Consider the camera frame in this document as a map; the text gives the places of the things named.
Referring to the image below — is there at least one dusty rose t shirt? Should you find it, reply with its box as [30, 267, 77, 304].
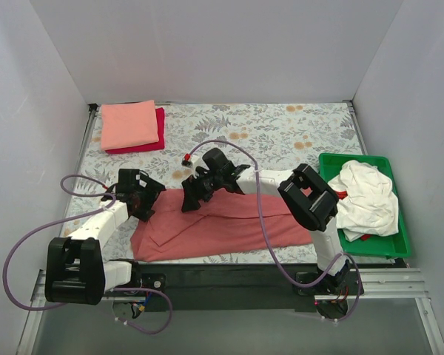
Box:
[130, 189, 312, 262]

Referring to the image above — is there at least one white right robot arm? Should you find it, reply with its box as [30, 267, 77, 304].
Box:
[181, 148, 349, 294]

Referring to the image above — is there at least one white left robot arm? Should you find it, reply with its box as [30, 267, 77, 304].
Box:
[44, 169, 166, 305]

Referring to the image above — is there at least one folded crimson red t shirt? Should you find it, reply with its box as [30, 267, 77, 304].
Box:
[104, 107, 166, 155]

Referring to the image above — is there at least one floral patterned table mat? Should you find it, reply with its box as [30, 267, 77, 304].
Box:
[55, 103, 367, 265]

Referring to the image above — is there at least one folded salmon pink t shirt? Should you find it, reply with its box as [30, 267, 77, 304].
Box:
[101, 101, 157, 150]

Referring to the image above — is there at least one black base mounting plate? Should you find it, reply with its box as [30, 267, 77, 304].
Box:
[105, 263, 363, 317]

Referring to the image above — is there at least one white t shirt red print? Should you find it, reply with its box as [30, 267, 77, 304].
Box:
[328, 160, 400, 242]

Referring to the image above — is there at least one green plastic tray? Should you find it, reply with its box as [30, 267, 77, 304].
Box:
[319, 153, 411, 258]

